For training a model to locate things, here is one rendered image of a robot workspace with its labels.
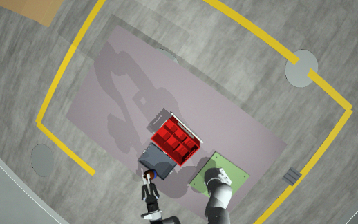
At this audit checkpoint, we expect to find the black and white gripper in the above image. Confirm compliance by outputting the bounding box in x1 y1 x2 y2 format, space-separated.
142 174 160 212

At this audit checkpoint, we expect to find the red crate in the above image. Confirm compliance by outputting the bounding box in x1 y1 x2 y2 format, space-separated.
151 116 200 166

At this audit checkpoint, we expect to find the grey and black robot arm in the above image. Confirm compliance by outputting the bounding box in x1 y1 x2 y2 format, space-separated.
141 167 232 224

